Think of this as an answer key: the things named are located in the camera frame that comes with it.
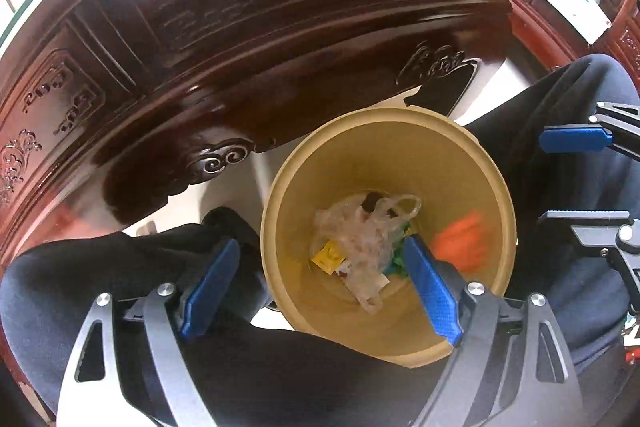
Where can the beige plastic bin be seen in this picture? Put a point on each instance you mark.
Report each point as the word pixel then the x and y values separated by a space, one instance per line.
pixel 350 157

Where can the clear plastic bag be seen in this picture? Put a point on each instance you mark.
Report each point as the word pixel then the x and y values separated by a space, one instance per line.
pixel 360 237

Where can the green paper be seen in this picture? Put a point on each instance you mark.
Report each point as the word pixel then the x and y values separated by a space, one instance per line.
pixel 397 264

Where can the red paper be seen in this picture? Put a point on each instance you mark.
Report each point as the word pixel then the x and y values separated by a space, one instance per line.
pixel 457 239

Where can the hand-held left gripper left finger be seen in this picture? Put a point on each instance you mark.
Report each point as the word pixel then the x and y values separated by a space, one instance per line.
pixel 207 289

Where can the long carved wooden sofa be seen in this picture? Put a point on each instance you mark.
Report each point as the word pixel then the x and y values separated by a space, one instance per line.
pixel 625 42

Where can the person's black pants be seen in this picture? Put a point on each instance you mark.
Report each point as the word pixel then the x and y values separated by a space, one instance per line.
pixel 300 382

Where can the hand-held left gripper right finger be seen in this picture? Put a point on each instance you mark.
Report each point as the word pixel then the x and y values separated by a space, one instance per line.
pixel 432 294

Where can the small yellow wrapper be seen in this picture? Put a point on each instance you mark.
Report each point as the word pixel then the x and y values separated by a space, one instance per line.
pixel 327 254

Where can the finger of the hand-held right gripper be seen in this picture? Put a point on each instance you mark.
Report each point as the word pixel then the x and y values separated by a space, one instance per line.
pixel 575 140
pixel 585 216

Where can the carved wooden coffee table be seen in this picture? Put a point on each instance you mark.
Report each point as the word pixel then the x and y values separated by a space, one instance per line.
pixel 250 32

